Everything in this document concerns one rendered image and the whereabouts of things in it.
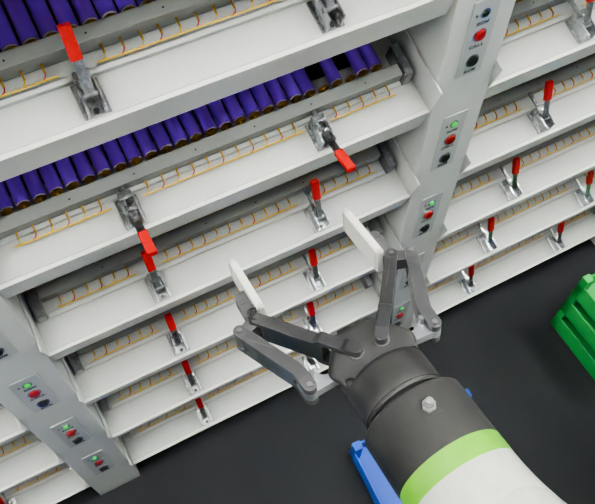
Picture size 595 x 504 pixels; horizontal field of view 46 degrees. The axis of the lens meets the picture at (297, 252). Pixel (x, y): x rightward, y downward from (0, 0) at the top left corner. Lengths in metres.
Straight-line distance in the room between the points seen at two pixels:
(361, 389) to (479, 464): 0.11
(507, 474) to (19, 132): 0.53
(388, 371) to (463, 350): 1.24
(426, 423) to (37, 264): 0.53
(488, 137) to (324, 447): 0.82
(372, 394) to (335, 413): 1.14
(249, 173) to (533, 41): 0.47
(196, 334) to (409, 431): 0.75
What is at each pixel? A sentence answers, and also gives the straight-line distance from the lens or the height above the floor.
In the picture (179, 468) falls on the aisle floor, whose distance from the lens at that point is 1.70.
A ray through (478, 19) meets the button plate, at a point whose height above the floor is 1.04.
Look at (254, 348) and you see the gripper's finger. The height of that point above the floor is 1.05.
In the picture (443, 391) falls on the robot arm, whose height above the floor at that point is 1.11.
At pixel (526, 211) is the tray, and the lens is 1.67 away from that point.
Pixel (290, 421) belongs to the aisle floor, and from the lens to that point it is 1.71.
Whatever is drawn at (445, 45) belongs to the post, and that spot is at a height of 1.01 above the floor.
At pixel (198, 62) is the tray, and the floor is 1.10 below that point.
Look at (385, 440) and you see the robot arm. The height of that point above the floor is 1.09.
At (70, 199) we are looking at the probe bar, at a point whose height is 0.93.
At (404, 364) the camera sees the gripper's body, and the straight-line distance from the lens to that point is 0.58.
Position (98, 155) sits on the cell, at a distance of 0.91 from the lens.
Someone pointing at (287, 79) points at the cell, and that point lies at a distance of 0.96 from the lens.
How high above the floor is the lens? 1.63
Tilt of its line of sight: 59 degrees down
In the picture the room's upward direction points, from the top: straight up
